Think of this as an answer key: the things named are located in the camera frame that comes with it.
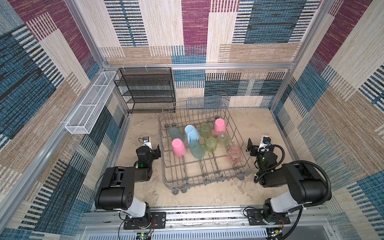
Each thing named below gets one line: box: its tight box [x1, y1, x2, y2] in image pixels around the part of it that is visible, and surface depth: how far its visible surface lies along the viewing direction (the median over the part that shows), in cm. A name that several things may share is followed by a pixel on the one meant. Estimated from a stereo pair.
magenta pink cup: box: [171, 138, 187, 157], surface depth 88 cm
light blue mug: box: [185, 124, 200, 144], surface depth 94 cm
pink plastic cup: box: [214, 118, 227, 135], surface depth 96 cm
